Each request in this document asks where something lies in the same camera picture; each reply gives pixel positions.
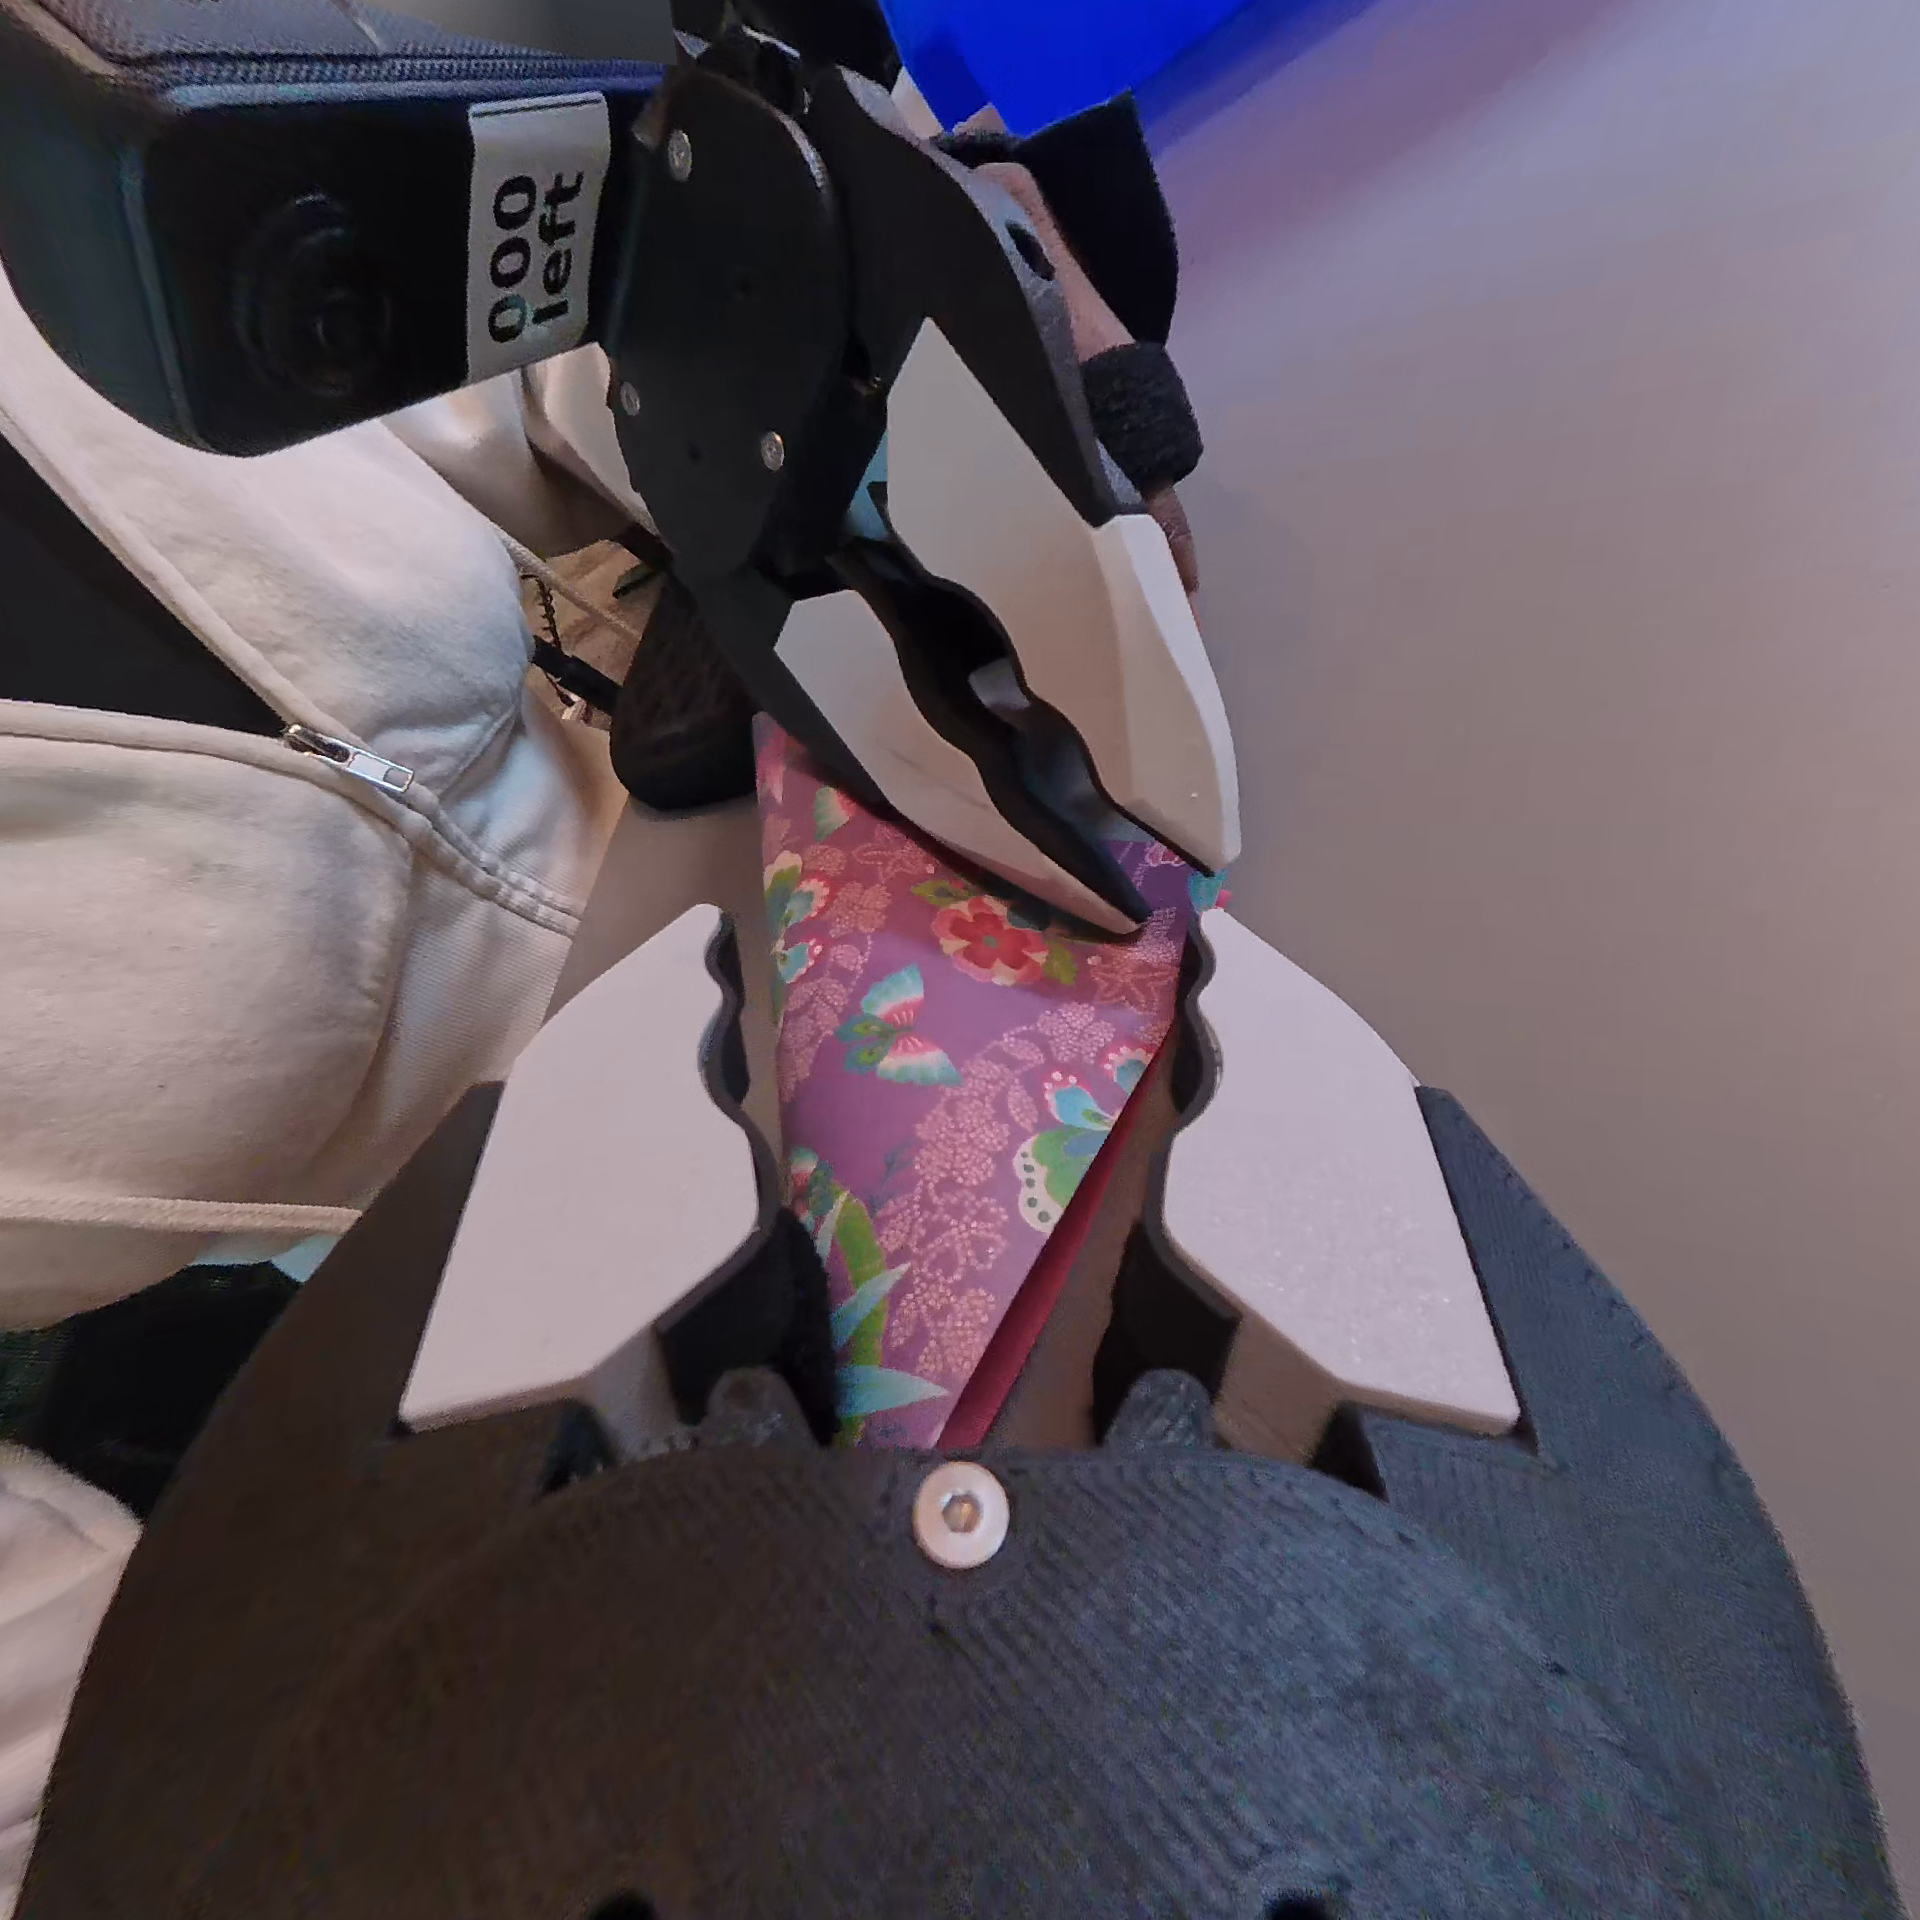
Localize metal zipper pull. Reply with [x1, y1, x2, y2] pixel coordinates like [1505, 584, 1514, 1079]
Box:
[287, 722, 417, 798]

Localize black inner shirt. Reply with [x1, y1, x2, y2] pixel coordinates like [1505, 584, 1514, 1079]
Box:
[0, 436, 293, 739]

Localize dark trousers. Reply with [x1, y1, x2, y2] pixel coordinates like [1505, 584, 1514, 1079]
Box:
[0, 1261, 318, 1517]

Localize cream zip hoodie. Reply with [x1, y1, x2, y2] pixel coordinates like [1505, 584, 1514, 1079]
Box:
[0, 270, 679, 1880]

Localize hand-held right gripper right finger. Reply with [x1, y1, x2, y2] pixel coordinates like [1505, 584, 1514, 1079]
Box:
[1142, 902, 1526, 1468]

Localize purple floral origami paper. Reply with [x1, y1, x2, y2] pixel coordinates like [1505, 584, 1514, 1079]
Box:
[750, 722, 1236, 1453]

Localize blue plastic container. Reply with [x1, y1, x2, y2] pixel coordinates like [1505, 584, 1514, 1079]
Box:
[876, 0, 1358, 140]

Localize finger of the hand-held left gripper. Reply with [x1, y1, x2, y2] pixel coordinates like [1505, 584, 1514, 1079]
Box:
[849, 322, 1241, 878]
[777, 587, 1156, 942]

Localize person's left hand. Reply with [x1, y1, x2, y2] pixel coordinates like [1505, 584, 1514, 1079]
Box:
[1049, 270, 1211, 597]

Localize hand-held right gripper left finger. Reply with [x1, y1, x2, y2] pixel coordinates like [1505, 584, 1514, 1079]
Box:
[398, 902, 786, 1468]

